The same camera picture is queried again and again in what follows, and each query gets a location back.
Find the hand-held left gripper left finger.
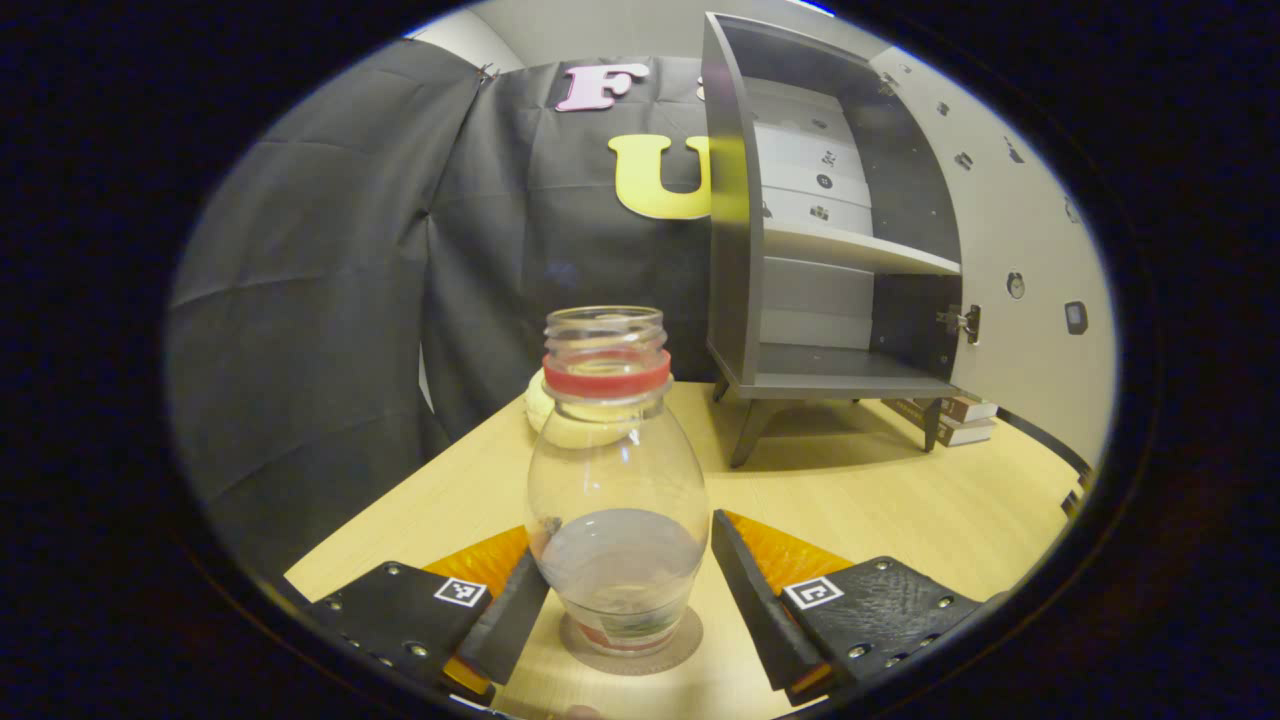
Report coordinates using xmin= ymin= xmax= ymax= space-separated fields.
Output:
xmin=305 ymin=527 xmax=551 ymax=706

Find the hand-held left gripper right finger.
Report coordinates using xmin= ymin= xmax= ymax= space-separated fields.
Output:
xmin=708 ymin=510 xmax=986 ymax=709

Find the round brown coaster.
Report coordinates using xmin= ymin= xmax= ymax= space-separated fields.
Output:
xmin=558 ymin=605 xmax=704 ymax=677

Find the clear bottle with red ring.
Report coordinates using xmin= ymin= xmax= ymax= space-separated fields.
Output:
xmin=526 ymin=306 xmax=711 ymax=658

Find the metal door hinge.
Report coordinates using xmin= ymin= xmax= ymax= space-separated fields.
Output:
xmin=937 ymin=304 xmax=983 ymax=346

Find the dark grey cabinet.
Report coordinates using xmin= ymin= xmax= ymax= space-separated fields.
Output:
xmin=700 ymin=12 xmax=969 ymax=469

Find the pale yellow round sponge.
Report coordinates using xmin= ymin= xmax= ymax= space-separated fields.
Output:
xmin=525 ymin=368 xmax=643 ymax=450

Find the brown book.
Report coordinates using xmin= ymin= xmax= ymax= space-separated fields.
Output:
xmin=930 ymin=418 xmax=997 ymax=448

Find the pale green book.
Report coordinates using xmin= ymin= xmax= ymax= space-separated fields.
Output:
xmin=900 ymin=396 xmax=999 ymax=424

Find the black backdrop cloth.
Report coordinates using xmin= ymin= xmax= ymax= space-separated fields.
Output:
xmin=165 ymin=38 xmax=723 ymax=591

